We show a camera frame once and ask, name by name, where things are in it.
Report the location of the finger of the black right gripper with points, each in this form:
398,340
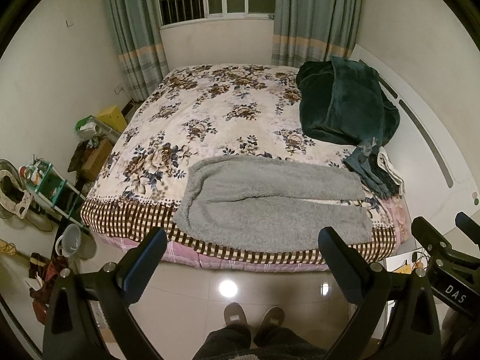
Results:
428,237
467,225

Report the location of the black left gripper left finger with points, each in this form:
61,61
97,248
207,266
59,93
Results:
71,330

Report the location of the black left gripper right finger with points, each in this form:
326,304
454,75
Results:
413,328

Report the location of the grey fleece pants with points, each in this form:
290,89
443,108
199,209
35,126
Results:
271,205

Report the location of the white bedside table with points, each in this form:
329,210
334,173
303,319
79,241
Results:
407,262

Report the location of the white headboard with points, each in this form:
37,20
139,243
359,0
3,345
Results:
438,181

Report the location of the red clothes pile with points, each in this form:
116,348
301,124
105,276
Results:
45,271

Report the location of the grey bucket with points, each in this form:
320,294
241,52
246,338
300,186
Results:
68,244

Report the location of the folded dark teal garment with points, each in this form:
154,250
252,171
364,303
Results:
363,161

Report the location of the right grey slipper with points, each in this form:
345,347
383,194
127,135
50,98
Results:
273,318

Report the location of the grey slipper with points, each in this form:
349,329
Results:
273,318
235,315

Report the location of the left grey slipper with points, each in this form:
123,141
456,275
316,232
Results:
235,315

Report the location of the green shelf rack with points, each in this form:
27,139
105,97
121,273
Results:
45,182

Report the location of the cardboard box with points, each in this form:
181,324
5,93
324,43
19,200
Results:
94,163

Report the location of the dark green fleece blanket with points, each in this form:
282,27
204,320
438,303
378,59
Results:
342,103

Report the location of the yellow box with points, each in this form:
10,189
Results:
113,117

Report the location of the floral bed blanket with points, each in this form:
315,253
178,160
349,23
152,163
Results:
206,111

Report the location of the right green curtain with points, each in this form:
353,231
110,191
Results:
313,30

